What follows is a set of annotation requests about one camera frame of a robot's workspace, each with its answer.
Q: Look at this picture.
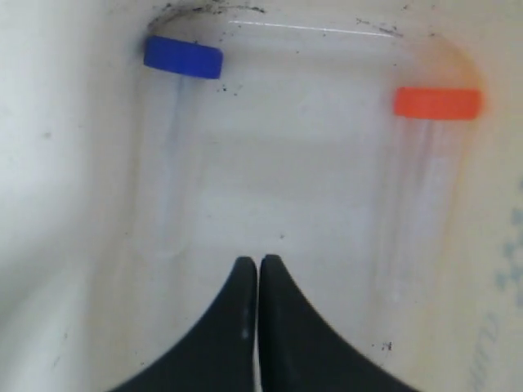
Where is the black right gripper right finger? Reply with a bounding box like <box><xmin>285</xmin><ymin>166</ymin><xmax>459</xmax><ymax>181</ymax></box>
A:
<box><xmin>259</xmin><ymin>255</ymin><xmax>413</xmax><ymax>391</ymax></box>

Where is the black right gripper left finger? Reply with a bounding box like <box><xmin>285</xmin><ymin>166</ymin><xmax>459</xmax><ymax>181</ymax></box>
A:
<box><xmin>114</xmin><ymin>256</ymin><xmax>257</xmax><ymax>392</ymax></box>

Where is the blue-capped clear tube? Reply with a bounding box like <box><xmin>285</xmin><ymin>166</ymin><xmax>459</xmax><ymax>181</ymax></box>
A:
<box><xmin>133</xmin><ymin>36</ymin><xmax>223</xmax><ymax>261</ymax></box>

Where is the white plastic bin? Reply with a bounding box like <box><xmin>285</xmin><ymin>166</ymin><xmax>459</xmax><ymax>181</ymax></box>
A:
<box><xmin>1</xmin><ymin>1</ymin><xmax>522</xmax><ymax>391</ymax></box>

